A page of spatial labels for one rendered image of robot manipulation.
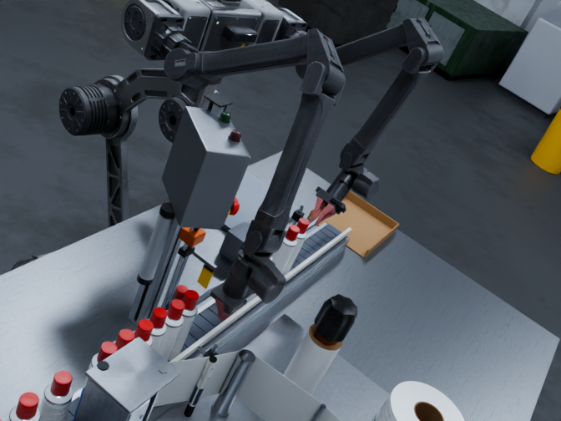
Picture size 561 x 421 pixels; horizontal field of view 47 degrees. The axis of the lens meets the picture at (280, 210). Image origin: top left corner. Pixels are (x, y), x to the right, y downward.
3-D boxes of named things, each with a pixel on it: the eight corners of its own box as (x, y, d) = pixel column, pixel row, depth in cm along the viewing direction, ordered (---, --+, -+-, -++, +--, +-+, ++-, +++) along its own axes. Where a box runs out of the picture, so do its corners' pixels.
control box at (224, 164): (178, 227, 132) (206, 150, 122) (160, 178, 144) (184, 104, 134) (224, 230, 137) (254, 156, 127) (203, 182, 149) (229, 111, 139)
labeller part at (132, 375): (128, 415, 111) (130, 411, 110) (83, 374, 114) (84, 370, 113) (179, 374, 122) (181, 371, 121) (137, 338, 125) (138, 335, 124)
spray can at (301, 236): (281, 280, 199) (307, 229, 188) (268, 270, 200) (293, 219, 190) (290, 273, 203) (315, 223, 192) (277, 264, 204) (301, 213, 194)
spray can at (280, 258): (271, 288, 194) (297, 236, 183) (258, 278, 195) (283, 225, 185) (280, 281, 198) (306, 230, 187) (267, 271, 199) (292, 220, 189)
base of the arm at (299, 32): (290, 55, 209) (305, 20, 203) (308, 68, 205) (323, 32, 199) (273, 55, 202) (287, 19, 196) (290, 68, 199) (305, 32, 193)
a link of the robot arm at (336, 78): (348, 34, 145) (329, 19, 136) (347, 94, 144) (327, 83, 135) (189, 61, 167) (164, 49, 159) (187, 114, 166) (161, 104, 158)
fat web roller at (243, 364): (222, 421, 149) (250, 367, 139) (207, 408, 150) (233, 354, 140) (234, 410, 152) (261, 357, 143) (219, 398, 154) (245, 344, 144)
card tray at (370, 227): (364, 258, 235) (368, 250, 233) (306, 218, 242) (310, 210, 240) (395, 231, 259) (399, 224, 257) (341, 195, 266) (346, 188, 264)
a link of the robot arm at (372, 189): (360, 145, 199) (343, 149, 193) (390, 161, 193) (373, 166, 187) (350, 180, 205) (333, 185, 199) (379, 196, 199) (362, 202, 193)
